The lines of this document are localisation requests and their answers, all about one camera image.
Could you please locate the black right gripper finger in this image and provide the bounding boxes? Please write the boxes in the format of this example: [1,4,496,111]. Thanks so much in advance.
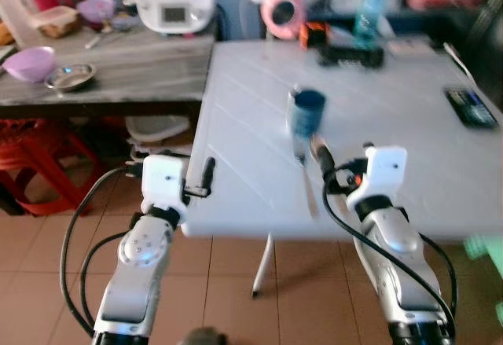
[310,134,336,174]

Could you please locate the dark blue cup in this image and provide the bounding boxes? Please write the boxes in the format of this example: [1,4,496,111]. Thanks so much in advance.
[286,86,328,138]

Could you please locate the white folding table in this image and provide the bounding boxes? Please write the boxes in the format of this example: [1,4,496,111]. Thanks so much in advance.
[181,39,503,299]

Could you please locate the long black device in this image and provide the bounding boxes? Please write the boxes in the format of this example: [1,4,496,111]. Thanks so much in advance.
[316,44,387,70]

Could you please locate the orange and black box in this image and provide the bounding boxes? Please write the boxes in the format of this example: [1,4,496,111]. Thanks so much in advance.
[298,21,329,50]

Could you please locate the dark wooden table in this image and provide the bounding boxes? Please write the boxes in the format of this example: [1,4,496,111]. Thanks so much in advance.
[0,13,218,121]

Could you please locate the flat black device with screen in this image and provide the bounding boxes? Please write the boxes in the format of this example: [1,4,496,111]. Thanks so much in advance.
[443,86,499,131]

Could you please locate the pink round object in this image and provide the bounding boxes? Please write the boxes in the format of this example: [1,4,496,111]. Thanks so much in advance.
[260,0,308,42]

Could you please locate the blue plastic water bottle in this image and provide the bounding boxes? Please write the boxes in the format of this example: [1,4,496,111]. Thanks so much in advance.
[353,0,391,49]

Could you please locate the red plastic stool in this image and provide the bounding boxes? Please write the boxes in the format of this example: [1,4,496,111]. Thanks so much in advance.
[0,119,107,217]

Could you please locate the green plastic object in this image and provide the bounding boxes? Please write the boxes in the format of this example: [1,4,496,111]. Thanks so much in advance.
[463,234,503,324]

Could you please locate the shallow steel dish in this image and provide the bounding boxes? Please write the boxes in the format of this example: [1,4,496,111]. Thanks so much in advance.
[44,63,98,93]

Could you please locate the small purple bowl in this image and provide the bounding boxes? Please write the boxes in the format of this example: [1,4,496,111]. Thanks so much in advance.
[75,0,117,26]

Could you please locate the large purple plastic bowl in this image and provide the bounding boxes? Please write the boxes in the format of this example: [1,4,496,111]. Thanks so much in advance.
[2,46,58,85]

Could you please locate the clear plastic food container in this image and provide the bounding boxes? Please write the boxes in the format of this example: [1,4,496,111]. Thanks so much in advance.
[29,6,81,40]

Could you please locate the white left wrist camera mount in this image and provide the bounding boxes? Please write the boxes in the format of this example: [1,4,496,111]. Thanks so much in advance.
[141,154,190,214]

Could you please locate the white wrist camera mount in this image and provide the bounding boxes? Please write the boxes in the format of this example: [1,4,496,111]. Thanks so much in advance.
[141,154,190,214]
[346,145,409,206]

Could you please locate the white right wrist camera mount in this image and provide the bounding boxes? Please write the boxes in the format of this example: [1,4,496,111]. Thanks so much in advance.
[346,145,409,206]

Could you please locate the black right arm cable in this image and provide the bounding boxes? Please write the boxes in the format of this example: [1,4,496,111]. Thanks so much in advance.
[321,159,460,324]

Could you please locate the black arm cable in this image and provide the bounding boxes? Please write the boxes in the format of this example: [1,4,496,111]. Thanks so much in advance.
[321,159,460,324]
[61,163,147,338]

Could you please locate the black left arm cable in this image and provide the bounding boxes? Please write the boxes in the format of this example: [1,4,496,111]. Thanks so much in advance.
[61,163,147,338]

